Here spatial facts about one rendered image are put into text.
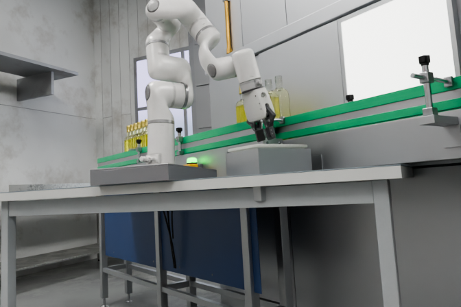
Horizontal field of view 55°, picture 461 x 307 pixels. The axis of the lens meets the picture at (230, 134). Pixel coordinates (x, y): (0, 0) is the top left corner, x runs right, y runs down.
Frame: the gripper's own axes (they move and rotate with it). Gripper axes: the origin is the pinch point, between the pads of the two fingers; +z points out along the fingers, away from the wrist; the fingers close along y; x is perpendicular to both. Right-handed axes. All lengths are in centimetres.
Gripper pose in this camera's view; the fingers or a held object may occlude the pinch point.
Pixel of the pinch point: (265, 134)
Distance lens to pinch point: 147.2
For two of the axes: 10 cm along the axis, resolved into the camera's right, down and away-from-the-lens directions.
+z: 2.7, 9.6, 0.3
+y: -5.4, 1.3, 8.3
